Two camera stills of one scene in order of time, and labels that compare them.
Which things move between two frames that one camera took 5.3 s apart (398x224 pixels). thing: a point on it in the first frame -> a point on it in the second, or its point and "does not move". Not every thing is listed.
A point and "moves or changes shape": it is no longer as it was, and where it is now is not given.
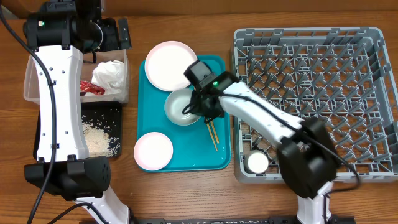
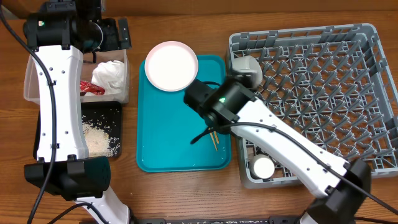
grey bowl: x=175 y=102 -> x=248 y=63
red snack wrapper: x=87 y=86 does not move
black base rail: x=330 y=219 does not move
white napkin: x=111 y=75 does not move
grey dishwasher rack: x=347 y=77 does not move
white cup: x=256 y=161 moves or changes shape
